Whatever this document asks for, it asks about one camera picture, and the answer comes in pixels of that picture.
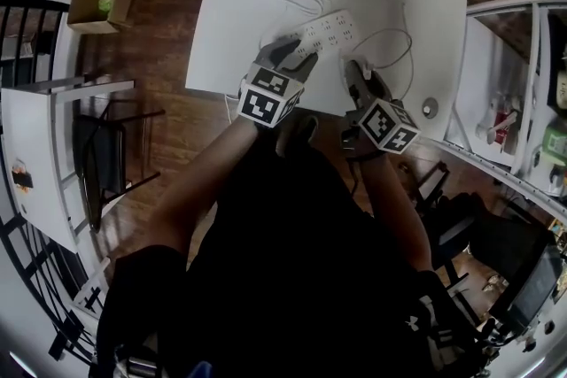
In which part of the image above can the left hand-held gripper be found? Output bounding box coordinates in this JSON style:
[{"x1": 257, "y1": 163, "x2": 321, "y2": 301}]
[{"x1": 237, "y1": 37, "x2": 321, "y2": 129}]

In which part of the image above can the black monitor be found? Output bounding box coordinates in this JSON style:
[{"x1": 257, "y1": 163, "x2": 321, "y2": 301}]
[{"x1": 489, "y1": 229, "x2": 567, "y2": 336}]

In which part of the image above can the red and white packet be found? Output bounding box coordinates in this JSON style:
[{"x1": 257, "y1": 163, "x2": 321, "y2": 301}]
[{"x1": 491, "y1": 110, "x2": 519, "y2": 145}]

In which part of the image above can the white power strip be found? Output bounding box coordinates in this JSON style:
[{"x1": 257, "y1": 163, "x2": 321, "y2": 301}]
[{"x1": 260, "y1": 8, "x2": 360, "y2": 58}]

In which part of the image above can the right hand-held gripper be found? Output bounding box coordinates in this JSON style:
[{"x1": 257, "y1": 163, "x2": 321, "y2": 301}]
[{"x1": 340, "y1": 58, "x2": 421, "y2": 160}]

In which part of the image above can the person's left forearm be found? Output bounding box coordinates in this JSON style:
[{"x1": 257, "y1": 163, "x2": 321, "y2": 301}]
[{"x1": 140, "y1": 117, "x2": 260, "y2": 262}]

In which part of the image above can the person's black clothing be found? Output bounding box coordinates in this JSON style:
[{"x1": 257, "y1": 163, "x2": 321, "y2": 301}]
[{"x1": 95, "y1": 136, "x2": 486, "y2": 378}]

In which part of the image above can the black stair railing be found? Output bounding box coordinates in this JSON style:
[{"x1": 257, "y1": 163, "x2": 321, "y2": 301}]
[{"x1": 0, "y1": 212, "x2": 110, "y2": 364}]

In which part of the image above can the green bottle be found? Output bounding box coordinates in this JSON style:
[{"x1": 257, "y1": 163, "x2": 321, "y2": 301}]
[{"x1": 540, "y1": 123, "x2": 567, "y2": 163}]

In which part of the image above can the black office chair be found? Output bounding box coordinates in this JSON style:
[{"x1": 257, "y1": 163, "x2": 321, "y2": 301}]
[{"x1": 409, "y1": 161, "x2": 493, "y2": 324}]

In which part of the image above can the black metal railing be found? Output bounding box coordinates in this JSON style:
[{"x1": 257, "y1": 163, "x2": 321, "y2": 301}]
[{"x1": 0, "y1": 0, "x2": 72, "y2": 89}]

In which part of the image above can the black wrist strap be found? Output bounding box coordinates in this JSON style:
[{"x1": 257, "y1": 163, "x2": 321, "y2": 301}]
[{"x1": 347, "y1": 148, "x2": 384, "y2": 165}]

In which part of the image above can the white charger with cable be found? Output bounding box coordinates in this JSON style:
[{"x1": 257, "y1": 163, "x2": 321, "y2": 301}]
[{"x1": 351, "y1": 2, "x2": 416, "y2": 104}]

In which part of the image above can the white metal shelf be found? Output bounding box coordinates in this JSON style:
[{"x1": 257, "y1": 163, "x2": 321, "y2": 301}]
[{"x1": 442, "y1": 0, "x2": 567, "y2": 218}]

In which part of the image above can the white desk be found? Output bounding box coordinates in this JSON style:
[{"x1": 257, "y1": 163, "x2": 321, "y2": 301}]
[{"x1": 0, "y1": 77, "x2": 136, "y2": 256}]

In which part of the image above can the cardboard box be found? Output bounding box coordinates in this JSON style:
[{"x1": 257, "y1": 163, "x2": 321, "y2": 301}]
[{"x1": 66, "y1": 0, "x2": 139, "y2": 35}]

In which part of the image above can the person's right forearm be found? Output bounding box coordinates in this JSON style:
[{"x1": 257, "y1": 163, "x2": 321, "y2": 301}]
[{"x1": 361, "y1": 150, "x2": 435, "y2": 274}]

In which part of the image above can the black folding chair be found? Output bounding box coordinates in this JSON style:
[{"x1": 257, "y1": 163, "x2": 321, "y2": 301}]
[{"x1": 72, "y1": 99, "x2": 167, "y2": 234}]

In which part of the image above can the black and orange item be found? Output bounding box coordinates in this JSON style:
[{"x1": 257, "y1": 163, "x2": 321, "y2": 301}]
[{"x1": 11, "y1": 158, "x2": 35, "y2": 191}]

